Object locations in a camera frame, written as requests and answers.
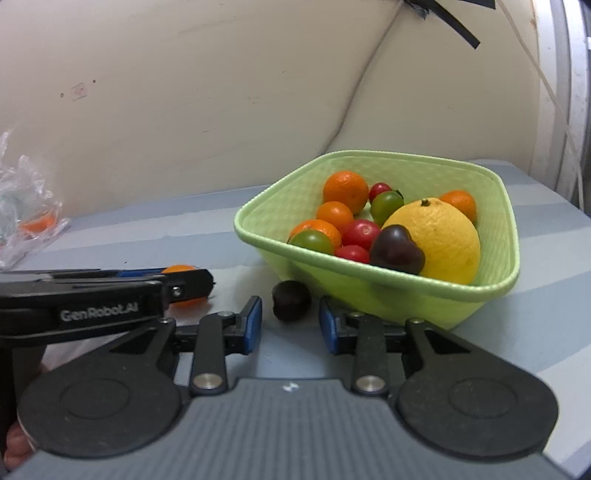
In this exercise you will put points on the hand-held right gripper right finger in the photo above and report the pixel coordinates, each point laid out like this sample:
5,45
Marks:
328,325

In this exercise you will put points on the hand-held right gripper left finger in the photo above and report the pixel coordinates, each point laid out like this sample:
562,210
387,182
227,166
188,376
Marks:
253,323

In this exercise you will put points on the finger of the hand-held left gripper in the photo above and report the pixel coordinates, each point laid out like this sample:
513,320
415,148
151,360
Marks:
194,284
138,273

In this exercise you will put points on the mandarin orange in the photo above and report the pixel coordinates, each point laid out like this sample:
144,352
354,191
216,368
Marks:
323,228
345,190
189,302
459,203
334,214

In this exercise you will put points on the dark purple tomato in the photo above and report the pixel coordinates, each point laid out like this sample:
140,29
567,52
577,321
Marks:
291,300
395,251

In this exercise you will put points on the light green plastic basket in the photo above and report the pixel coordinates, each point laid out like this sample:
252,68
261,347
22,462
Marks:
392,295

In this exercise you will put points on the green tomato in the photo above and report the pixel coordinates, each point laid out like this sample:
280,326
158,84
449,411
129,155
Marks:
387,206
314,241

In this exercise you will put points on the small red tomato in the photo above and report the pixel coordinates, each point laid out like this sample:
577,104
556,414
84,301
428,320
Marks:
379,190

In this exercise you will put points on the person's left hand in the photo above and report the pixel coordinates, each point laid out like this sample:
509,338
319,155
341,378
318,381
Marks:
18,447

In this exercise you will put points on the clear plastic bag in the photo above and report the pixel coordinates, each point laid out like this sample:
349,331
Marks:
23,184

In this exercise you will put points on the large yellow citrus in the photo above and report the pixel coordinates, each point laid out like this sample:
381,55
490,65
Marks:
443,244

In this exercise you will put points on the black tape cross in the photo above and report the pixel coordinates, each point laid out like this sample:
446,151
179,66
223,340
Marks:
455,25

